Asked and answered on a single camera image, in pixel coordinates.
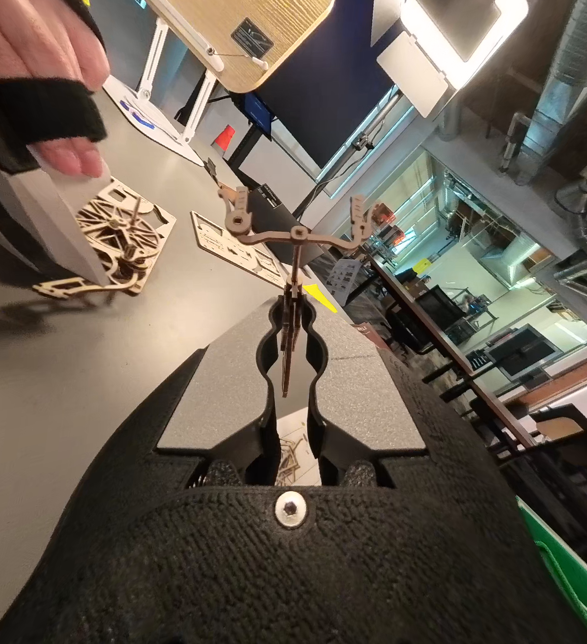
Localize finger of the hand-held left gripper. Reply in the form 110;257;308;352
8;165;114;289

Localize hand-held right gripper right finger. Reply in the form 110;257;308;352
301;294;429;486

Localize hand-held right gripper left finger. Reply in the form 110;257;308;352
157;296;284;486

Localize wooden model frame with wheel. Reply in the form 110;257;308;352
32;180;177;302

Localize wooden handlebar and fork assembly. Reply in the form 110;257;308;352
217;185;374;398

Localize plywood parts sheet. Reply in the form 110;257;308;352
190;211;287;290

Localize person's left hand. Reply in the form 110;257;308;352
0;0;111;179

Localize printed instruction sheet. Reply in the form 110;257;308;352
276;413;322;486

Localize long brown workbench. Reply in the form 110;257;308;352
368;251;539;452

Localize yellow paper sheet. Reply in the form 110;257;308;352
301;283;339;314

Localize white tabletop stand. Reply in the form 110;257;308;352
102;20;225;168

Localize white picture leaflet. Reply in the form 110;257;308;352
326;258;364;307

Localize hanging black monitor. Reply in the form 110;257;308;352
483;324;564;384

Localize black cardboard box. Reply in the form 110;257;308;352
247;183;325;263

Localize wooden ceiling beam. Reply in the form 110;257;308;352
505;346;587;406

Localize light wood tilting tabletop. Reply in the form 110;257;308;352
148;0;335;95

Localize small blue screen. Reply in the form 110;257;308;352
243;93;275;142

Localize large dark screen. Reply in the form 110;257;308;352
252;0;411;171

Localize white studio light panel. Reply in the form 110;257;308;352
376;0;530;119

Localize green board with string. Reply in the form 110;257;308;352
517;495;587;644

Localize large silver ventilation duct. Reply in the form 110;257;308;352
517;0;587;187

